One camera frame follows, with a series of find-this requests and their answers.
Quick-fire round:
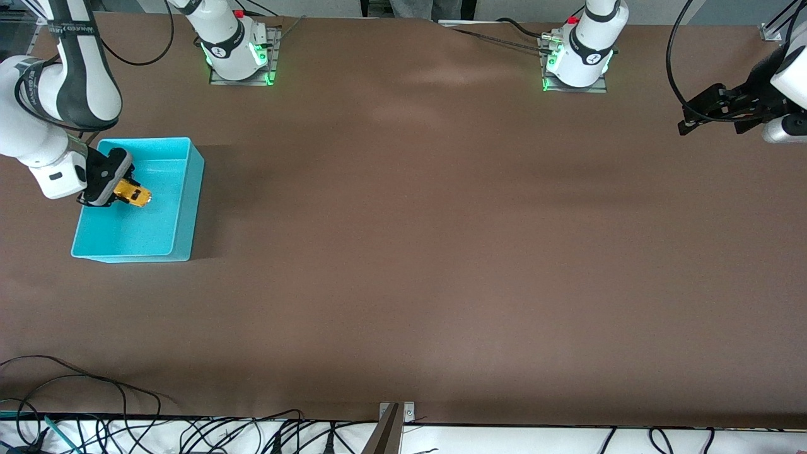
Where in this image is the yellow beetle toy car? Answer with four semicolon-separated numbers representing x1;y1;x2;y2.
113;180;153;208

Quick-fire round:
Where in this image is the turquoise plastic bin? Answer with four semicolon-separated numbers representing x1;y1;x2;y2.
71;137;206;263

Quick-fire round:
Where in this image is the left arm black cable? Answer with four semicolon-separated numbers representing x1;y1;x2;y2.
666;0;697;117

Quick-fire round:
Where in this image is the aluminium frame corner bracket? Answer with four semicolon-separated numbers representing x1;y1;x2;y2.
760;0;807;42

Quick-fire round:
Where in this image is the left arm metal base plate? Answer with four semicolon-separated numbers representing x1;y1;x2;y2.
541;35;609;94

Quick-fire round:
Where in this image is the right arm long black cable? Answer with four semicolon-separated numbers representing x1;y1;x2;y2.
95;0;176;67

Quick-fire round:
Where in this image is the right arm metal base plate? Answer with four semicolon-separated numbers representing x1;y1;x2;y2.
209;25;281;87

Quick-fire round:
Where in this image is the long looping black cable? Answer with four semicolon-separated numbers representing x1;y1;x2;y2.
0;355;162;436

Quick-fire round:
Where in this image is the thick black base cable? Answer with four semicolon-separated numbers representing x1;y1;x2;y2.
497;17;548;40

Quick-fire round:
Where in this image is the thin black base cable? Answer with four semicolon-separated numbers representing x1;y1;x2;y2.
451;28;548;54

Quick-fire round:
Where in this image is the thin grey base cable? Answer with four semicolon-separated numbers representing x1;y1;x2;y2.
268;16;308;48

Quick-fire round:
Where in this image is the teal cable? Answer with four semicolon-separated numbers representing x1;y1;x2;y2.
44;415;81;454

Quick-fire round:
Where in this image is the tangled black cable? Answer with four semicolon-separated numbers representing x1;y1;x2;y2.
180;410;303;454

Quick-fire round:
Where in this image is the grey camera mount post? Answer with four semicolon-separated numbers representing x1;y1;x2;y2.
361;404;403;454

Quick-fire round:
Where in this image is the small metal mounting bracket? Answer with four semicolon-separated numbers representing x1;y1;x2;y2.
378;402;415;423

